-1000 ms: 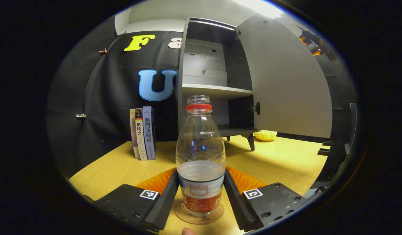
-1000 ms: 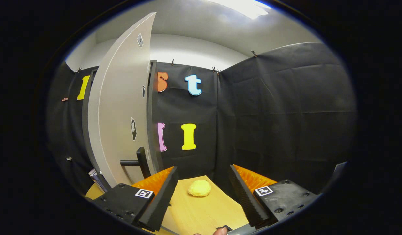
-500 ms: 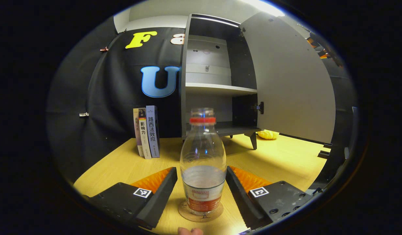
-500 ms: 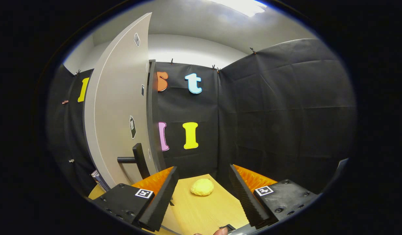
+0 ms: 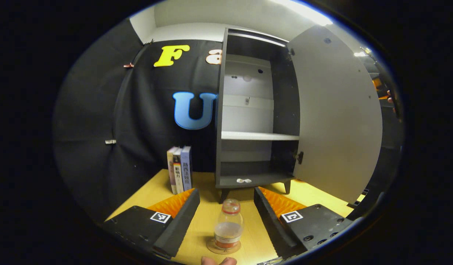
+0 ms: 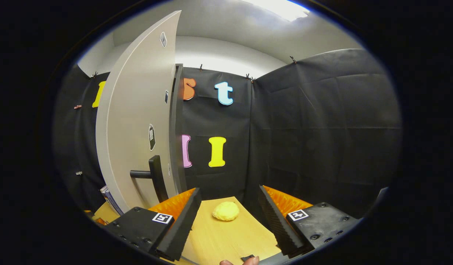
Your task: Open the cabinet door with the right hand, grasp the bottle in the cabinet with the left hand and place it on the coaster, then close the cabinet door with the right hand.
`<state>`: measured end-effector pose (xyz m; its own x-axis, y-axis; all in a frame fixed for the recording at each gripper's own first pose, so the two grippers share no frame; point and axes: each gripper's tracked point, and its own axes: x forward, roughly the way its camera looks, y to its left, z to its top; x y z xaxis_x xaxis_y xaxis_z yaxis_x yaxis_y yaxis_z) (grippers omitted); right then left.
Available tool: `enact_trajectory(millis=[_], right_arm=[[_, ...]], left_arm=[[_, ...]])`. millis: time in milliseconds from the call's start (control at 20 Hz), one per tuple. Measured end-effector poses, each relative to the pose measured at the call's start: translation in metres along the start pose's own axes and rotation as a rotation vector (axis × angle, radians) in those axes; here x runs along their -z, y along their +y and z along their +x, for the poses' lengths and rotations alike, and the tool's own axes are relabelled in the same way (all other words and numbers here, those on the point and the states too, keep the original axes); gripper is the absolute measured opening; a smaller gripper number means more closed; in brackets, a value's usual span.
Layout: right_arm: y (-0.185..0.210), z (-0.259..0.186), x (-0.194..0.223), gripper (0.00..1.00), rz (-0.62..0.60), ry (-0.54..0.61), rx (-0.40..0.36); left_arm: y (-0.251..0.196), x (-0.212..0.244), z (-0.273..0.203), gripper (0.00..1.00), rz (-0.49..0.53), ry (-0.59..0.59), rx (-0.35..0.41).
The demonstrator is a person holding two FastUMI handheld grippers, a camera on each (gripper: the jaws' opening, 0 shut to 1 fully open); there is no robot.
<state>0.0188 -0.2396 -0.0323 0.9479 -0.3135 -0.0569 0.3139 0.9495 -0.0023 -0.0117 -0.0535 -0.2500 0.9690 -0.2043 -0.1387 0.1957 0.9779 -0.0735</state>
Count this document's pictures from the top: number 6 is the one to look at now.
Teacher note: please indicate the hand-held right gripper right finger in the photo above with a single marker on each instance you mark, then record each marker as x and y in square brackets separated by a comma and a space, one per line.
[278, 221]

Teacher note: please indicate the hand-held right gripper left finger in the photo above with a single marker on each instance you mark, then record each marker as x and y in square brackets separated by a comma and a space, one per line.
[180, 228]

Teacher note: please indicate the beige cabinet door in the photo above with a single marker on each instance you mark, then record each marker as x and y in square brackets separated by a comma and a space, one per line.
[131, 110]

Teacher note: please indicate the yellow lumpy ball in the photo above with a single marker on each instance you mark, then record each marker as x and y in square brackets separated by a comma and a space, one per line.
[225, 211]

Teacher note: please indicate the stack of books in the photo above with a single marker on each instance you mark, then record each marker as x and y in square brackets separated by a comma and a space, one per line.
[110, 198]

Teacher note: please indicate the black backdrop cloth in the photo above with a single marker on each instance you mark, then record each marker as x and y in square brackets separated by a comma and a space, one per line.
[322, 129]

